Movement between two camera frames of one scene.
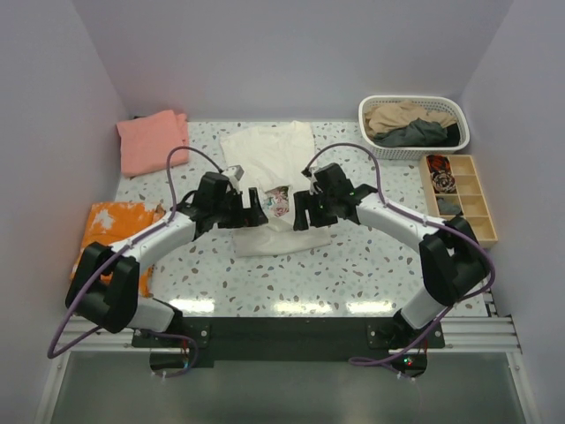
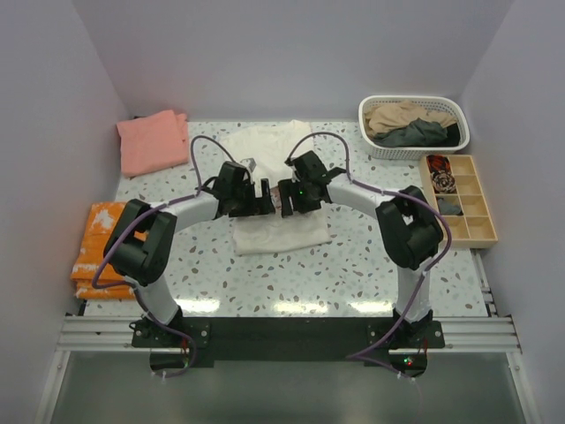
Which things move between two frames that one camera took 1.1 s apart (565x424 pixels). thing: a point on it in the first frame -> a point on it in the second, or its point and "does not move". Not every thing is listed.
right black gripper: [316, 216] -> [292, 197]
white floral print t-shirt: [277, 161] does not move
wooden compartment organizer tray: [452, 189] does not move
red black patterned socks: [439, 163] does not move
